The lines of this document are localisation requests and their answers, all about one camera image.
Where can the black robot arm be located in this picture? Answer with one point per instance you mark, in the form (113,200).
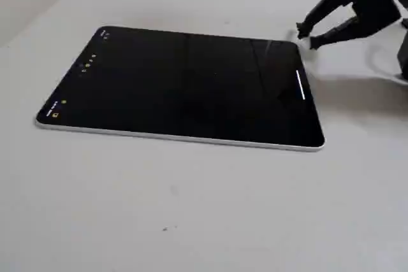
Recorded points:
(403,52)

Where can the black screen silver ipad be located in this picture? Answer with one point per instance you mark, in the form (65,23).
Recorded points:
(191,93)

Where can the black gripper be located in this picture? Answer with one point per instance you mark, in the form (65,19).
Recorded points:
(373,7)

